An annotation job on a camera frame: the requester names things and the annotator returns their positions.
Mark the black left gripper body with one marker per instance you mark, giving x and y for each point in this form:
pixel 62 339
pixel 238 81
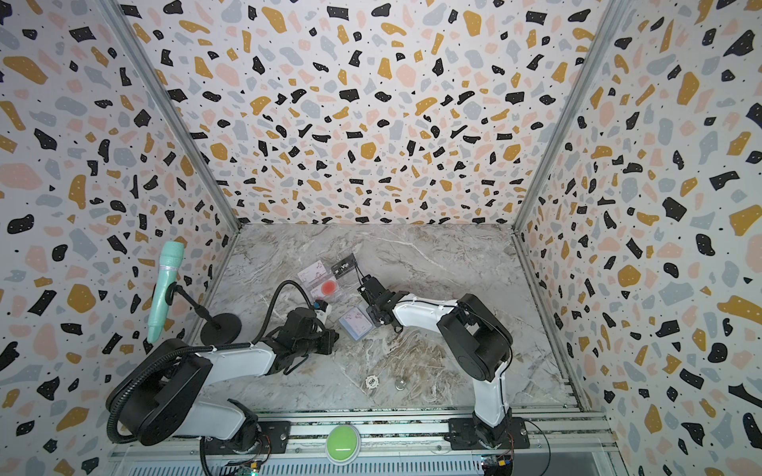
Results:
pixel 323 343

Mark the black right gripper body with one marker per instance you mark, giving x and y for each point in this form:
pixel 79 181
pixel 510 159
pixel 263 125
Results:
pixel 375 315

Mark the white floral credit card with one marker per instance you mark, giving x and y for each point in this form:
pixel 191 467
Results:
pixel 357 322

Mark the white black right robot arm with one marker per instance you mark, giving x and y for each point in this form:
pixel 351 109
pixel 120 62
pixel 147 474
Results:
pixel 477 339

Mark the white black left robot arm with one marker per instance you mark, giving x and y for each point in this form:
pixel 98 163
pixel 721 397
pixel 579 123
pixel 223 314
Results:
pixel 161 398

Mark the red card in box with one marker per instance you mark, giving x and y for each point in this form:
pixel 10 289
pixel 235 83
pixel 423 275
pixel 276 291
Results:
pixel 326 289

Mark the clear acrylic card box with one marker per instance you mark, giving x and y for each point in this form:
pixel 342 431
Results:
pixel 316 273

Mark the black microphone stand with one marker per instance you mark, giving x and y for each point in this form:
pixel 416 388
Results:
pixel 217 330

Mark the green push button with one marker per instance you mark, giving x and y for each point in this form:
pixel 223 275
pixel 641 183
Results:
pixel 343 444

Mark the mint green microphone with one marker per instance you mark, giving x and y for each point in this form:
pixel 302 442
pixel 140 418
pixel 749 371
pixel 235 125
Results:
pixel 170 261

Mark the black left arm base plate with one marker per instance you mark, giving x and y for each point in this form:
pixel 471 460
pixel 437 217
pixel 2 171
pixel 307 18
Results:
pixel 268 437

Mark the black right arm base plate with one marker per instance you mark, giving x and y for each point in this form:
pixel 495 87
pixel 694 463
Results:
pixel 472 434

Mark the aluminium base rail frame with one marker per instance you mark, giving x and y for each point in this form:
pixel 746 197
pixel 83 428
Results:
pixel 562 441

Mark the aluminium left corner post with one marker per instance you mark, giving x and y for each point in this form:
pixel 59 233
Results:
pixel 114 18

